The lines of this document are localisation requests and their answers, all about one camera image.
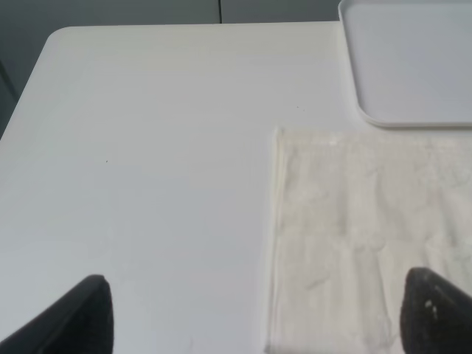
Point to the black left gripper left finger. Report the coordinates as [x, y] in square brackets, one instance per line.
[81, 321]

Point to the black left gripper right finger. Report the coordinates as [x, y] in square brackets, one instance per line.
[435, 315]

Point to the cream white towel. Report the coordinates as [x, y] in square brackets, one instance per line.
[351, 214]

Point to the white plastic tray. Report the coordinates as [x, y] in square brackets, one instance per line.
[410, 61]

